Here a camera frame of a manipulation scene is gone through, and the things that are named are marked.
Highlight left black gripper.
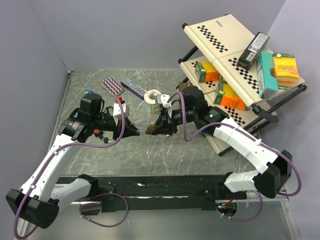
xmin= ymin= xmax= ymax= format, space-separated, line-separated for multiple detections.
xmin=92 ymin=114 xmax=140 ymax=141

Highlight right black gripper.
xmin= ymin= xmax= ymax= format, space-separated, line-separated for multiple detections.
xmin=151 ymin=107 xmax=197 ymax=136

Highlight long shackle brass padlock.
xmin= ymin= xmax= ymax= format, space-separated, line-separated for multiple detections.
xmin=132 ymin=123 xmax=157 ymax=135

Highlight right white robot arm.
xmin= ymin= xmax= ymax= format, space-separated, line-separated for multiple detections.
xmin=146 ymin=86 xmax=293 ymax=199

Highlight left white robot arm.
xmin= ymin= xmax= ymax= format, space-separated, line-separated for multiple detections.
xmin=5 ymin=93 xmax=139 ymax=229

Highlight purple toothpaste box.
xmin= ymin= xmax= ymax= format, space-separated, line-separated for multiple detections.
xmin=120 ymin=77 xmax=147 ymax=101

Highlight pink striped oval sponge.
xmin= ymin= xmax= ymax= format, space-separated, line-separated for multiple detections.
xmin=101 ymin=77 xmax=124 ymax=96

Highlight blue rectangular box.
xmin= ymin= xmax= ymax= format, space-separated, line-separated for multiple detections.
xmin=82 ymin=89 xmax=94 ymax=97

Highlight upper orange green box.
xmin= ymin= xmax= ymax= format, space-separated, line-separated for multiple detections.
xmin=195 ymin=61 xmax=220 ymax=83

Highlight orange green box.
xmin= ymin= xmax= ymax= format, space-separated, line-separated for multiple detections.
xmin=214 ymin=80 xmax=249 ymax=111
xmin=195 ymin=61 xmax=220 ymax=83

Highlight lower orange green box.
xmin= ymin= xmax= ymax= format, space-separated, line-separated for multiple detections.
xmin=214 ymin=80 xmax=249 ymax=111

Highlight beige checkered shelf rack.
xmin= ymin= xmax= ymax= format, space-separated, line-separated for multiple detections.
xmin=176 ymin=13 xmax=308 ymax=157

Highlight black rectangular box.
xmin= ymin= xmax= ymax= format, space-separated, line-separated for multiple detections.
xmin=236 ymin=32 xmax=270 ymax=71

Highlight teal box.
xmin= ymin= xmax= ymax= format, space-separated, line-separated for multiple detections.
xmin=256 ymin=51 xmax=279 ymax=100

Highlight orange sponge pack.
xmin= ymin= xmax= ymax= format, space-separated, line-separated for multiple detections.
xmin=273 ymin=52 xmax=300 ymax=89

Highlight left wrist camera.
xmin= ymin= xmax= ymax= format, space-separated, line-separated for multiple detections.
xmin=112 ymin=96 xmax=130 ymax=120

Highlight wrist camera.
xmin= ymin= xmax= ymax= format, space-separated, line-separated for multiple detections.
xmin=112 ymin=96 xmax=130 ymax=120
xmin=155 ymin=94 xmax=173 ymax=116

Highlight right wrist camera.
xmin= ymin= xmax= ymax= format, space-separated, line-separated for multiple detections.
xmin=155 ymin=94 xmax=173 ymax=116

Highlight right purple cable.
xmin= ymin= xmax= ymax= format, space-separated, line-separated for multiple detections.
xmin=167 ymin=91 xmax=302 ymax=222

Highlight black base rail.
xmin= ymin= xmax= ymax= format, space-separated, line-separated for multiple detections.
xmin=76 ymin=175 xmax=247 ymax=213

